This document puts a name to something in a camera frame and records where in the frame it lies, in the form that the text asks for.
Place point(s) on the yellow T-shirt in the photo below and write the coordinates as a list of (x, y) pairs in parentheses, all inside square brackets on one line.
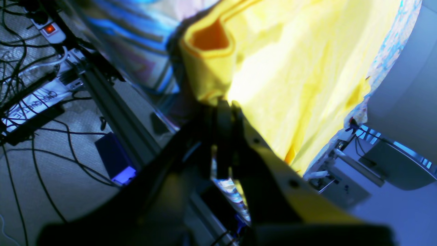
[(296, 67)]

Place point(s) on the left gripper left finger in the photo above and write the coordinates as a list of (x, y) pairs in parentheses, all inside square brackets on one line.
[(154, 202)]

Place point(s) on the white power strip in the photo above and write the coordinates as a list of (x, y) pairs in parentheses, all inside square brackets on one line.
[(49, 29)]

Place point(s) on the patterned blue tablecloth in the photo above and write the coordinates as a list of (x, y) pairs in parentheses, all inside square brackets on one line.
[(141, 39)]

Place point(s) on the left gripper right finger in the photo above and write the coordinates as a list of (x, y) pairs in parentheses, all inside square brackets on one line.
[(273, 191)]

